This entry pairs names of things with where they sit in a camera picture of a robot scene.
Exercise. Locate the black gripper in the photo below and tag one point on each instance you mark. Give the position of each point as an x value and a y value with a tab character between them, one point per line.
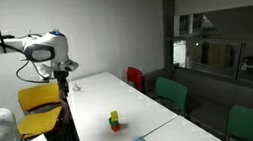
61	77

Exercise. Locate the small white table object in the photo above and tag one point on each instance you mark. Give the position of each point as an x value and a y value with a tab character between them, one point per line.
76	87

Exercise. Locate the yellow chair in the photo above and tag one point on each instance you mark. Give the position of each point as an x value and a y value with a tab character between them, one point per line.
40	122

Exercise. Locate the yellow block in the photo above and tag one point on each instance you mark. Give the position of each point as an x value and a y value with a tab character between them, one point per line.
114	115

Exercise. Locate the green block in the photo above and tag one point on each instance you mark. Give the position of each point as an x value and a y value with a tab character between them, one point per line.
112	121

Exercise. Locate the red block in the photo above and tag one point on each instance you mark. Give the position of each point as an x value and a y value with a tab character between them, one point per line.
116	127

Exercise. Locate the red chair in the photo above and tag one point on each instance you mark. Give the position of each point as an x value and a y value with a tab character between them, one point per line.
135	76

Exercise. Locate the glass interior window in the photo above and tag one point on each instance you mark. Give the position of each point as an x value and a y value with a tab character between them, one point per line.
224	49

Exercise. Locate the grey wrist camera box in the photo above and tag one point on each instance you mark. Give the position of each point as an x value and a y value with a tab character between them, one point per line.
70	66

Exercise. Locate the black camera on boom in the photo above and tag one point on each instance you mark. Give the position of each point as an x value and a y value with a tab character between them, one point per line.
6	36

